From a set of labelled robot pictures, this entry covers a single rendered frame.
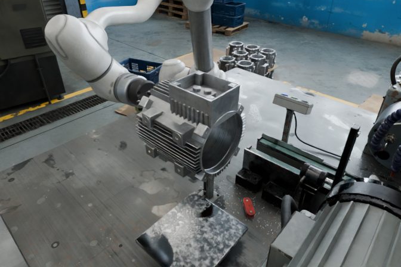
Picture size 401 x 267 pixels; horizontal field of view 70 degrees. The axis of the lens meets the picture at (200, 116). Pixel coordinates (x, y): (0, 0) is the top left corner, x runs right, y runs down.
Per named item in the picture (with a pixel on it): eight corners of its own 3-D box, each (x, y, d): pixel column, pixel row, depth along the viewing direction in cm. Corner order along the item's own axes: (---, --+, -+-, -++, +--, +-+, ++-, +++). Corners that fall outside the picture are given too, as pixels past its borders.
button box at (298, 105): (310, 114, 136) (314, 103, 134) (305, 115, 130) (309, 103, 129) (277, 102, 145) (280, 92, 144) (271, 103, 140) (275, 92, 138)
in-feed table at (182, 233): (245, 249, 99) (248, 227, 93) (193, 314, 82) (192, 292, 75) (194, 212, 112) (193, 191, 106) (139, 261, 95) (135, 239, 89)
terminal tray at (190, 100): (238, 112, 66) (241, 84, 62) (209, 132, 59) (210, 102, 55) (199, 96, 73) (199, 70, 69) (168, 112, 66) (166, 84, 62)
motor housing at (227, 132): (243, 155, 77) (250, 92, 67) (196, 196, 65) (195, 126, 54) (188, 127, 88) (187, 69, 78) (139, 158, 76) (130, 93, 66)
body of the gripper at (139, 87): (123, 84, 76) (145, 90, 70) (148, 74, 81) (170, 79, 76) (129, 109, 79) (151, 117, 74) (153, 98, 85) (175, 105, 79)
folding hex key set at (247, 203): (241, 201, 117) (241, 197, 116) (249, 199, 118) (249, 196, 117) (247, 218, 110) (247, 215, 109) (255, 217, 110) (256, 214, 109)
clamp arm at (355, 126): (341, 189, 96) (363, 126, 83) (337, 194, 94) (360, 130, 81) (330, 184, 98) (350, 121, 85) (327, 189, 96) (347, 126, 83)
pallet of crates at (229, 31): (248, 28, 652) (252, -10, 610) (230, 36, 596) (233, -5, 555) (205, 20, 711) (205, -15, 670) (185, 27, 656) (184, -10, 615)
